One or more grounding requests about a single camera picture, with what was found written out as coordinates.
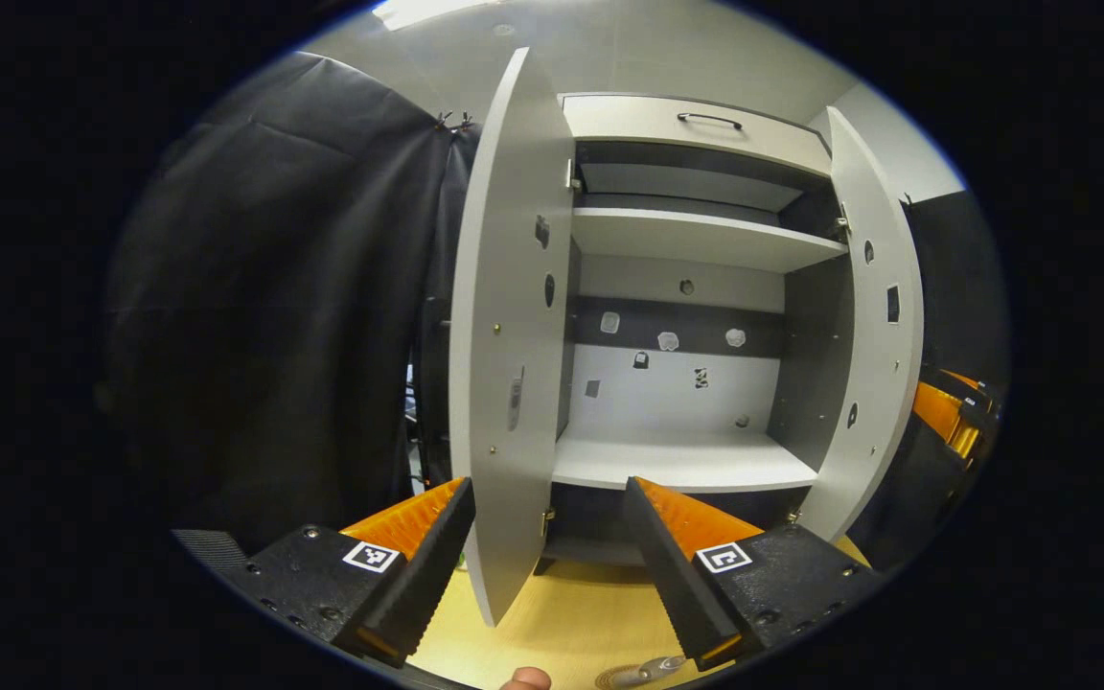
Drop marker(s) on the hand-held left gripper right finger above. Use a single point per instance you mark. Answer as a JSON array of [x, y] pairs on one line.
[[681, 585]]

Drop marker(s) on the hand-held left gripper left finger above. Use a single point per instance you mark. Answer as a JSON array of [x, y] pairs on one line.
[[413, 594]]

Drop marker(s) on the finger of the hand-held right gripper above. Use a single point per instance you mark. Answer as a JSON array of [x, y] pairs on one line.
[[935, 410], [964, 381]]

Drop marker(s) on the white cabinet door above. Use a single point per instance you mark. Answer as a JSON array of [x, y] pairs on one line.
[[504, 287], [873, 383]]

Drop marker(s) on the clear glass bottle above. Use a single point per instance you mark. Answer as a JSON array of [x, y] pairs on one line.
[[653, 666]]

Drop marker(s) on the white and grey cabinet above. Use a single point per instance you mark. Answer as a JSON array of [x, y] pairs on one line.
[[686, 235]]

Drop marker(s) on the black backdrop cloth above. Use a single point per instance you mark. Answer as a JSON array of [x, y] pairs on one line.
[[274, 287]]

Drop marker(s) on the ceiling light panel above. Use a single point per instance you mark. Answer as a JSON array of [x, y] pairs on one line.
[[437, 11]]

